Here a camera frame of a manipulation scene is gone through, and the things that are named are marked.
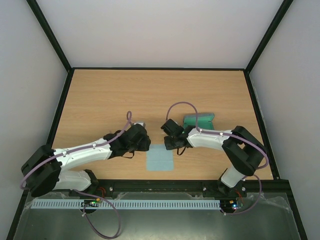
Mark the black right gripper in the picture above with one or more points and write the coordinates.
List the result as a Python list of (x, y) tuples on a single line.
[(169, 143)]

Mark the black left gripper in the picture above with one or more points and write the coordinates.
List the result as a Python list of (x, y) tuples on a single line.
[(145, 145)]

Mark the light blue cleaning cloth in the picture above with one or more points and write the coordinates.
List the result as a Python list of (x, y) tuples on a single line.
[(159, 159)]

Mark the grey glasses case green lining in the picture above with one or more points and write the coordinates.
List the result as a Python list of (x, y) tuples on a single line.
[(205, 120)]

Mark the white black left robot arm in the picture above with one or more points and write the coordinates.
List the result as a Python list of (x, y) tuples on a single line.
[(52, 169)]

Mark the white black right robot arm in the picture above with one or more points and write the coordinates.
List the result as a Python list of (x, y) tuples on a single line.
[(243, 150)]

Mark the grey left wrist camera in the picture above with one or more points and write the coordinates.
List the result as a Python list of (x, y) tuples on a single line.
[(141, 123)]

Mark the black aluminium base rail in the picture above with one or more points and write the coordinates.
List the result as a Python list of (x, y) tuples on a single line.
[(208, 188)]

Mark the light blue slotted cable duct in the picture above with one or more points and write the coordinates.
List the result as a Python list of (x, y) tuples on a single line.
[(127, 204)]

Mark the black enclosure frame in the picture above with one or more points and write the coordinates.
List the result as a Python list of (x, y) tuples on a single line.
[(277, 184)]

